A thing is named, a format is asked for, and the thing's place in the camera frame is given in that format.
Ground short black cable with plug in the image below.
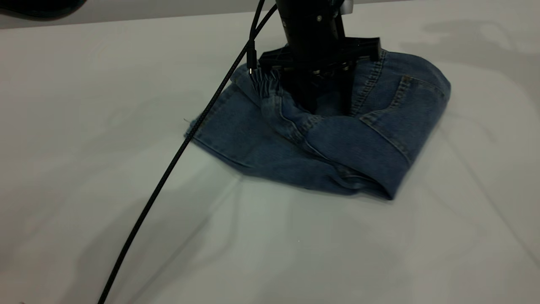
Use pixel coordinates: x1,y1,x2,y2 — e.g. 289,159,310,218
246,0,266,76

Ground black braided cable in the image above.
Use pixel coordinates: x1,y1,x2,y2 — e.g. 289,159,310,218
97,3,279,304

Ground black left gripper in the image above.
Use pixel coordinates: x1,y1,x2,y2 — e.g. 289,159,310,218
258,0,382,117

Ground blue denim jeans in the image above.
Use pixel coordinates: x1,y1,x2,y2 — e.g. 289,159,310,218
184,47,452,201

